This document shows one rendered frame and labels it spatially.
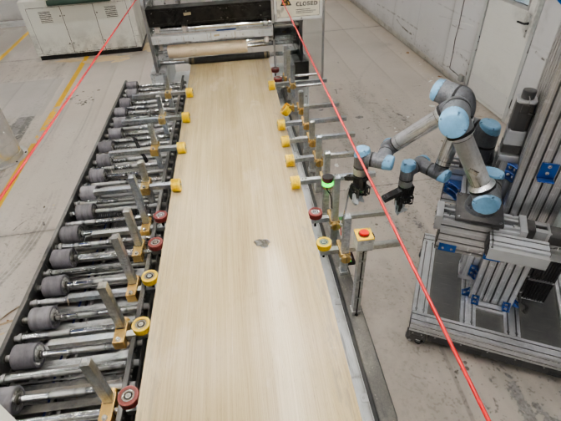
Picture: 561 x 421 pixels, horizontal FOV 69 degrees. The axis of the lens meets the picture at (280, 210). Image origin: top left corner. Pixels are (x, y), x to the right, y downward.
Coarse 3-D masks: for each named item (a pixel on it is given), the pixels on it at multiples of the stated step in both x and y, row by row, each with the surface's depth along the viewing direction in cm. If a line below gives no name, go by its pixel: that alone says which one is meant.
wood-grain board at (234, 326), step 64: (256, 64) 417; (192, 128) 318; (256, 128) 313; (192, 192) 253; (256, 192) 250; (192, 256) 210; (256, 256) 208; (192, 320) 180; (256, 320) 179; (320, 320) 177; (192, 384) 157; (256, 384) 156; (320, 384) 155
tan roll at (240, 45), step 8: (232, 40) 415; (240, 40) 415; (168, 48) 410; (176, 48) 410; (184, 48) 411; (192, 48) 411; (200, 48) 412; (208, 48) 412; (216, 48) 413; (224, 48) 414; (232, 48) 415; (240, 48) 416; (176, 56) 414; (184, 56) 416; (192, 56) 418
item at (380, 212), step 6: (366, 210) 238; (372, 210) 238; (378, 210) 238; (324, 216) 236; (342, 216) 236; (354, 216) 237; (360, 216) 237; (366, 216) 238; (372, 216) 238; (312, 222) 236; (318, 222) 236
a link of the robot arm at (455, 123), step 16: (448, 112) 167; (464, 112) 167; (448, 128) 170; (464, 128) 167; (464, 144) 173; (464, 160) 178; (480, 160) 177; (480, 176) 180; (480, 192) 182; (496, 192) 182; (480, 208) 186; (496, 208) 183
